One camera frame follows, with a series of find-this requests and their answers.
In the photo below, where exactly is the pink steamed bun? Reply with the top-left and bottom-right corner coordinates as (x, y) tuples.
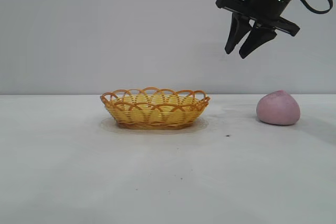
(256, 89), (301, 126)

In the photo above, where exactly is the yellow woven wicker basket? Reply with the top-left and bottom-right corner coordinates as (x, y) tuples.
(99, 86), (211, 131)

